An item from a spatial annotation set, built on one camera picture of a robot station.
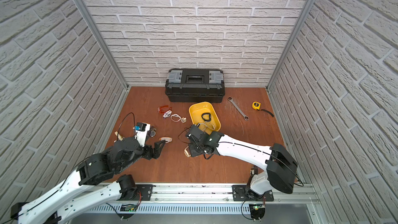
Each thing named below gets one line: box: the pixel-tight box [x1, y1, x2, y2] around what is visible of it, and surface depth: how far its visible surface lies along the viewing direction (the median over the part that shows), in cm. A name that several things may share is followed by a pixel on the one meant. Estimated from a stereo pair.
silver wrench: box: [227, 96, 250, 121], surface depth 109 cm
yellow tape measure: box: [251, 101, 275, 118], surface depth 108 cm
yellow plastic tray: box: [188, 101, 222, 135], surface depth 102 cm
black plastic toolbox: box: [164, 68, 226, 104], surface depth 102 cm
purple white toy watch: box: [162, 107, 173, 119], surface depth 102 cm
